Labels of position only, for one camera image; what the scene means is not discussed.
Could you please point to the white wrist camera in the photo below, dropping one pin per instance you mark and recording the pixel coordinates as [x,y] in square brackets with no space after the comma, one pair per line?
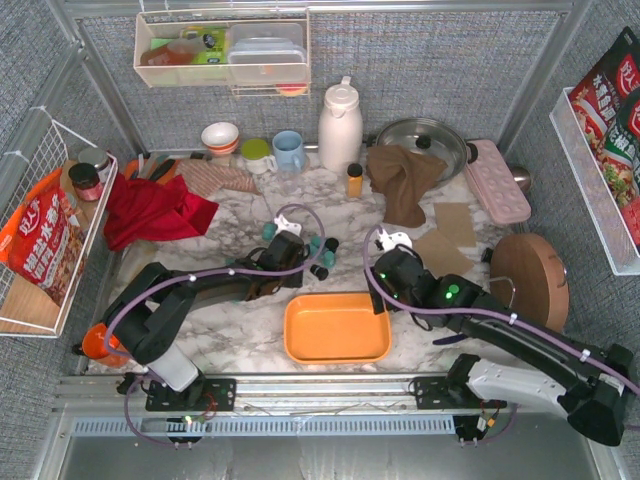
[284,225]
[386,241]

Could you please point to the green lid white cup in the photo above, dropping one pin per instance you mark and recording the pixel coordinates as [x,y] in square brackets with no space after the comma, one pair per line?
[257,157]

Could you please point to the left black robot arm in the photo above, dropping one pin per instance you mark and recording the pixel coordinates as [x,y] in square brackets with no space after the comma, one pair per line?
[148,314]

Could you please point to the blue mug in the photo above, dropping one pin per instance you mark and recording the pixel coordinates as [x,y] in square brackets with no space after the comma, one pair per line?
[288,149]

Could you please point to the tan scouring pad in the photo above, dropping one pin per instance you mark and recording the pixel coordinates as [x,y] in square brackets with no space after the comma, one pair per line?
[454,221]
[440,256]

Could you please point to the purple handled knife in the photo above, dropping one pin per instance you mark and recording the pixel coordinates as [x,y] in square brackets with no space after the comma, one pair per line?
[449,340]

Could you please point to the orange spice bottle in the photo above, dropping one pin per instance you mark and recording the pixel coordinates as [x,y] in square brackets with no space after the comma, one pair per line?
[354,180]

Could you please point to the black small lid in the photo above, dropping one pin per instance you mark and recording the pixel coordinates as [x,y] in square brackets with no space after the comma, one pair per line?
[487,255]

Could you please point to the brown cloth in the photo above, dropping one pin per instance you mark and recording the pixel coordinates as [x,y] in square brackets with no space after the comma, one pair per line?
[402,177]

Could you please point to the clear plastic food container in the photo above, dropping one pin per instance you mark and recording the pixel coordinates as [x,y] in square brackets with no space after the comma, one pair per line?
[267,53]

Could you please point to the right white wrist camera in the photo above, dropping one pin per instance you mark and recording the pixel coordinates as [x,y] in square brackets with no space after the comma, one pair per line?
[386,241]

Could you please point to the white wire wall basket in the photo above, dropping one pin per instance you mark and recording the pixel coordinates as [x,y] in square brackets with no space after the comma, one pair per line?
[26,310]

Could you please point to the red seasoning packet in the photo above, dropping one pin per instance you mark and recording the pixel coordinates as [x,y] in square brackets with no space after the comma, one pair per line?
[606,105]

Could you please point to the red snack bag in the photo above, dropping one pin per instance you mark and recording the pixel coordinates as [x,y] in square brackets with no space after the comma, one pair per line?
[40,243]

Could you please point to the white orange striped bowl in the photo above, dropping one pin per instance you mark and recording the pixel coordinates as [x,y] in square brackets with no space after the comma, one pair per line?
[220,138]

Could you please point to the right white wall basket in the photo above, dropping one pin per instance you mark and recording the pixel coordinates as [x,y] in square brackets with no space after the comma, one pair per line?
[613,234]

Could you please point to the black coffee capsule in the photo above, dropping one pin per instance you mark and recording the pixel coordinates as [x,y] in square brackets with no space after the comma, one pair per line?
[321,273]
[332,244]

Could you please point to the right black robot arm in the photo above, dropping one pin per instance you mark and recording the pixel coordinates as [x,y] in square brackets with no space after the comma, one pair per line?
[591,387]

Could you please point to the cream wall shelf basket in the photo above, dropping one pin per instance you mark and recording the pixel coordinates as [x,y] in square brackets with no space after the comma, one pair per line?
[163,59]

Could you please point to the striped beige cloth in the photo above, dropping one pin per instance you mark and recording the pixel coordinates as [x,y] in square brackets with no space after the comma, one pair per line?
[204,178]

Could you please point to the white thermos jug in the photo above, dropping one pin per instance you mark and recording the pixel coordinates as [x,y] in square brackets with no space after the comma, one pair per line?
[340,130]

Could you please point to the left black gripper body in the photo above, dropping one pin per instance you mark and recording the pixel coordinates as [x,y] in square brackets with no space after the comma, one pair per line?
[298,257]

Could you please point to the red cloth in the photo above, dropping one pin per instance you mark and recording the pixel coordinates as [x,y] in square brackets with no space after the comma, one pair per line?
[140,209]

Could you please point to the round wooden board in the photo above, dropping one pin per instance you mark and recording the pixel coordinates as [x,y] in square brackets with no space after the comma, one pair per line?
[528,276]

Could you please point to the silver lid glass jar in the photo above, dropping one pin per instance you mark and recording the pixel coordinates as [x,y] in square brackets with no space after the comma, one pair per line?
[95,157]

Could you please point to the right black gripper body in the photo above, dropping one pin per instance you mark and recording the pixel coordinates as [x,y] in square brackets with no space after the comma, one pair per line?
[379,282]

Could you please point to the pink egg tray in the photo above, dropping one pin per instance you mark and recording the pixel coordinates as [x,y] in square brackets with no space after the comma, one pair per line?
[493,184]

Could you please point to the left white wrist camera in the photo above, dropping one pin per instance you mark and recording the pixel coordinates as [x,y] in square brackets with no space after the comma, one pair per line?
[284,225]

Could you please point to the orange plastic tray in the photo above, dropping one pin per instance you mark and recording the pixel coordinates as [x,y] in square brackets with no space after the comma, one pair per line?
[336,328]

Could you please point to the orange cup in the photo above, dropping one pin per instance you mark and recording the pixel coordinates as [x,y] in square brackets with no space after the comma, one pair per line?
[93,347]

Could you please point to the steel pot with lid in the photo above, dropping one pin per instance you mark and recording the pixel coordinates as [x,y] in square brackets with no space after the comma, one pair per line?
[429,137]

